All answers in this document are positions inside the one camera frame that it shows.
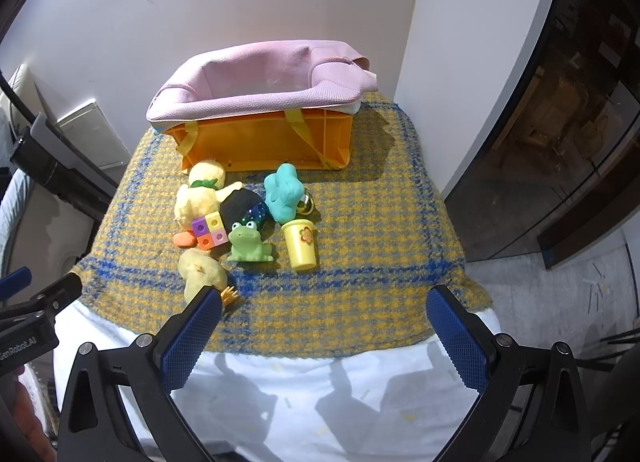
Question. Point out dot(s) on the yellow cup with flower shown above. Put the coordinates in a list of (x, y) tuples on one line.
[(301, 247)]

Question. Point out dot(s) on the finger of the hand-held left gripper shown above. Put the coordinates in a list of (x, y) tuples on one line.
[(55, 294), (12, 282)]

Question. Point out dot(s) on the beige leather chair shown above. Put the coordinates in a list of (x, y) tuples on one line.
[(22, 84)]

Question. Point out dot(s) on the orange plastic storage box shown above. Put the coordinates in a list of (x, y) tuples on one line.
[(250, 142)]

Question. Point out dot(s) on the yellow blue houndstooth blanket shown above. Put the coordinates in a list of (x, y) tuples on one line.
[(360, 242)]

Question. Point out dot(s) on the green frog toy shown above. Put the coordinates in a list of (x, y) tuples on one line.
[(246, 244)]

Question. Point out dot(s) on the white sheet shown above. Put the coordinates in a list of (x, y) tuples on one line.
[(280, 392)]

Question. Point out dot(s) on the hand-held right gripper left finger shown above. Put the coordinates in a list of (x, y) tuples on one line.
[(195, 337)]

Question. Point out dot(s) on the black grey appliance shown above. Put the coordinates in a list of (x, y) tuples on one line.
[(60, 157)]

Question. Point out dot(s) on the teal plush flower toy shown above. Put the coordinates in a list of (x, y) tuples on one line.
[(282, 192)]

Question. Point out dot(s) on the black dotted plush toy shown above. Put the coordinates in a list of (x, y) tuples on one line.
[(240, 204)]

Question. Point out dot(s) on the black tripod legs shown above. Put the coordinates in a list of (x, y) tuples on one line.
[(620, 342)]

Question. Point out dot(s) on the multicoloured toy cube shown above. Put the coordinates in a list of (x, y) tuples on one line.
[(210, 231)]

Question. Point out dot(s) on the white wall heater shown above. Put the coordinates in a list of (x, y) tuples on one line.
[(92, 134)]

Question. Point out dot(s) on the yellow plush duck green bow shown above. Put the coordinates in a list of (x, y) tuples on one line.
[(197, 197)]

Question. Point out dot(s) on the small yellow plush chick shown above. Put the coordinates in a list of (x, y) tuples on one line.
[(200, 274)]

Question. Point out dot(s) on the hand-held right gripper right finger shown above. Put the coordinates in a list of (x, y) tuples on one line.
[(457, 337)]

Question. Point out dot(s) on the pink fabric box liner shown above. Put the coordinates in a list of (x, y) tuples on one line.
[(260, 103)]

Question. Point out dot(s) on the dark glass cabinet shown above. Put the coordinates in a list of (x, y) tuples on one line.
[(560, 142)]

